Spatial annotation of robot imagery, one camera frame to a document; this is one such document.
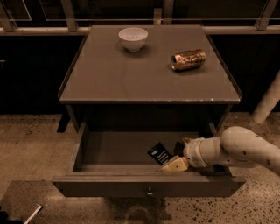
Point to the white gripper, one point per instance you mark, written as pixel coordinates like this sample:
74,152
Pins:
192,152

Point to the dark blue rxbar wrapper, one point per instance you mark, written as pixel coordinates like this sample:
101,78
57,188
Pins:
160,153

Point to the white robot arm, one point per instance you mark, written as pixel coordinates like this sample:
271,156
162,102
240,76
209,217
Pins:
236,146

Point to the small metal drawer knob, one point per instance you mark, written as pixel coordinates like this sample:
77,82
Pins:
149,192

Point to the open grey top drawer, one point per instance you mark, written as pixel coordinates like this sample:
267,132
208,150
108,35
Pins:
114,162

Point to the grey wooden cabinet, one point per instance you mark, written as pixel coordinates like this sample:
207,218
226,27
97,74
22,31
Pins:
106,73

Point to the golden soda can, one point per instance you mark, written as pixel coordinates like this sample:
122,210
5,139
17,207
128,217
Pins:
188,60

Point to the white pole at right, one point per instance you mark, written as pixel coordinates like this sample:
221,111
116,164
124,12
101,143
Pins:
268,101

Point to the white ceramic bowl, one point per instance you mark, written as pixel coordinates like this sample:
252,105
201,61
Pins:
133,38

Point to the white strip on floor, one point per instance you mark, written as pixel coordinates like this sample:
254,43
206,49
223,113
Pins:
35,212

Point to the metal window railing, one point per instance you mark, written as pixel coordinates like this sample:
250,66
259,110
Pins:
77,15

